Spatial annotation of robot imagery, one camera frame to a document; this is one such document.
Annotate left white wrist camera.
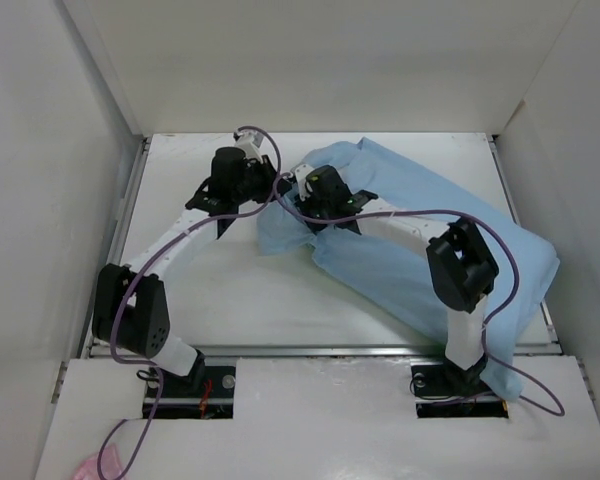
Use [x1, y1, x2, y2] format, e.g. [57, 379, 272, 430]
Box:
[233, 129, 264, 159]

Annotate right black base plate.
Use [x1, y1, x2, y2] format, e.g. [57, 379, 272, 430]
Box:
[409, 364, 509, 419]

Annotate pink cloth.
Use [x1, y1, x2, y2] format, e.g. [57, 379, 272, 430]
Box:
[73, 444, 126, 480]

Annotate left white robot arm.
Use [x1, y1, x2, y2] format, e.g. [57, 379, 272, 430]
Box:
[92, 140, 276, 397]

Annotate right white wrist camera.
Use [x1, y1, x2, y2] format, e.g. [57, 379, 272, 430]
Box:
[290, 163, 314, 201]

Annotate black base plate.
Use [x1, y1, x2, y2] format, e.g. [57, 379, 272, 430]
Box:
[409, 364, 509, 419]
[136, 365, 236, 420]

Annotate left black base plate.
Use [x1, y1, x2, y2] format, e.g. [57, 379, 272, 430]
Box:
[136, 365, 236, 420]

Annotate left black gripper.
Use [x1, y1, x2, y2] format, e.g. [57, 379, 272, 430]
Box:
[233, 155, 291, 206]

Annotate light blue pillowcase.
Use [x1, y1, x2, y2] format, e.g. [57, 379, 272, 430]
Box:
[257, 138, 560, 400]

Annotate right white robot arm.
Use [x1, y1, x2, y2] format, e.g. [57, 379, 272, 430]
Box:
[291, 164, 499, 396]

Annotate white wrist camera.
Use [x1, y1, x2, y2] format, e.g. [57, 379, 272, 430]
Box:
[233, 129, 264, 159]
[290, 163, 314, 201]

